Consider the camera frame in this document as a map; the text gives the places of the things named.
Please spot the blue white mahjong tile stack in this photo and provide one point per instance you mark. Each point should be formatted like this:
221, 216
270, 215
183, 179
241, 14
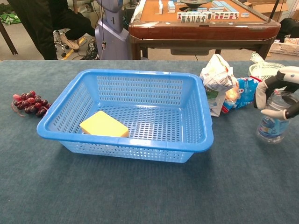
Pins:
171, 6

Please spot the white perforated crate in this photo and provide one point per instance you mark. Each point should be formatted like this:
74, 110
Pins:
283, 47

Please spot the crumpled white snack bag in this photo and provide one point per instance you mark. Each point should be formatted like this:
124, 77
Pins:
217, 79

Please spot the brown mahjong table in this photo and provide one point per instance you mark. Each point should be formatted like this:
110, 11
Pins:
201, 30

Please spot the single blue mahjong tile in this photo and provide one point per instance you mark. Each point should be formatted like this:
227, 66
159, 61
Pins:
244, 15

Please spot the dark wooden table leg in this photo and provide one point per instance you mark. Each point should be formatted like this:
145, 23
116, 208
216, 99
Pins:
7, 39

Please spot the blue perforated plastic basket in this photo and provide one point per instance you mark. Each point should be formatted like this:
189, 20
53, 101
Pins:
149, 77

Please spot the yellow sponge block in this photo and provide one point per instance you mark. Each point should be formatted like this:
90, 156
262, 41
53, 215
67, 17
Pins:
102, 123

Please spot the red plastic grape bunch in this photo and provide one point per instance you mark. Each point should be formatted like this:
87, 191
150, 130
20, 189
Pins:
30, 102

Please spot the lavender robot pedestal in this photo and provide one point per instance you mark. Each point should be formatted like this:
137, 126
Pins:
112, 35

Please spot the blue snack bag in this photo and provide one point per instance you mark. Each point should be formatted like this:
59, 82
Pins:
243, 93

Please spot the row of standing mahjong tiles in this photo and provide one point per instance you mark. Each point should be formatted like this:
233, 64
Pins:
208, 16

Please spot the chrome office chair base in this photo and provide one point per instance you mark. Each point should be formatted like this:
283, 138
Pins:
59, 43

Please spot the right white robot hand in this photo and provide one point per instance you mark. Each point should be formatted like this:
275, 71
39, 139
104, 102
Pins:
262, 93

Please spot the green patterned bag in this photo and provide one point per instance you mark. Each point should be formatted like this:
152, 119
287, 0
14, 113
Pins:
9, 18

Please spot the black round table centre dial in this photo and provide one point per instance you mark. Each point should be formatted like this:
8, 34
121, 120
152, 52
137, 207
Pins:
194, 2

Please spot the clear plastic jar blue label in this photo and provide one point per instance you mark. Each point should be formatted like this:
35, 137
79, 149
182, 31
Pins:
273, 126

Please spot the person in black clothes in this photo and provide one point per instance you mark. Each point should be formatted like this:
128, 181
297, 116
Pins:
44, 21

